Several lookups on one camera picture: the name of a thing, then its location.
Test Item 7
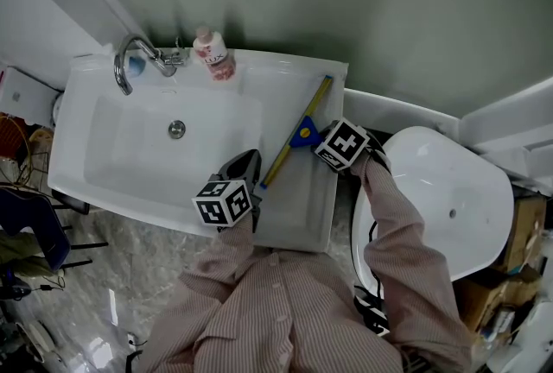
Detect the white plastic panel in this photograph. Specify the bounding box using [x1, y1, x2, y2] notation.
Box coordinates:
[343, 76, 553, 195]

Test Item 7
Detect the chrome sink drain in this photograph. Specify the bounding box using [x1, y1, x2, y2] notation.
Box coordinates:
[167, 118, 188, 141]

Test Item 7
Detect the person's striped shirt torso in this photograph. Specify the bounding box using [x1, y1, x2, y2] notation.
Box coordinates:
[137, 248, 474, 373]

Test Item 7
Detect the cardboard box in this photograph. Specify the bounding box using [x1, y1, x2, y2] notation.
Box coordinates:
[455, 266, 543, 336]
[494, 193, 549, 275]

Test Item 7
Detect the pink bottle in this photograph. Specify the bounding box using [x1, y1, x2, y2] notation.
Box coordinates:
[192, 26, 238, 84]

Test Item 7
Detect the black cable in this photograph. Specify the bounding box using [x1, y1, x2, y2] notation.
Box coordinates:
[352, 218, 386, 303]

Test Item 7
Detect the black printed strap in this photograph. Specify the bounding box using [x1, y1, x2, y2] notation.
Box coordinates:
[353, 284, 391, 338]

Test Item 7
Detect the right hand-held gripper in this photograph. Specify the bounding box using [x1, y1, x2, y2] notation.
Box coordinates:
[313, 117, 392, 174]

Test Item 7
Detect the white oval ceramic basin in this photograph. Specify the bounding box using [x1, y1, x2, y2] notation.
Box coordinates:
[350, 124, 516, 304]

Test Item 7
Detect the person's left forearm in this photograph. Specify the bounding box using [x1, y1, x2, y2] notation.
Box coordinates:
[178, 215, 260, 307]

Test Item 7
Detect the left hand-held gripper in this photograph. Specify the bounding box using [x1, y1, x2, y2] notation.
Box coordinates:
[191, 148, 264, 234]

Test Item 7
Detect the chrome faucet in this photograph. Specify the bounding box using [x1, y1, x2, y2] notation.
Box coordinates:
[112, 34, 188, 97]

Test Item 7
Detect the orange wire basket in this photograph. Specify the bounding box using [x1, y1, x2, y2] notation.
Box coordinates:
[0, 111, 32, 176]

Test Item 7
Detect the blue sponge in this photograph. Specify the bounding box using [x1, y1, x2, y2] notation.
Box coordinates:
[127, 53, 147, 77]

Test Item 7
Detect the white ceramic washbasin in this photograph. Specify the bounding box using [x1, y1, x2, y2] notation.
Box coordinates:
[46, 46, 350, 255]

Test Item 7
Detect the blue chair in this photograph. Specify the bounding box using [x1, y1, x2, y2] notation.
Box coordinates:
[0, 186, 73, 274]

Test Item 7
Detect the blue squeegee with gold blade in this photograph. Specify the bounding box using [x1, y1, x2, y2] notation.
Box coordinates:
[260, 74, 334, 190]

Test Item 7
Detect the person's right forearm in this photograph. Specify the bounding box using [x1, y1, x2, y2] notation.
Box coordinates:
[348, 155, 435, 273]

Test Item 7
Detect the green cloth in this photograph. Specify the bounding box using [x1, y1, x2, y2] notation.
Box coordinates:
[0, 231, 49, 278]

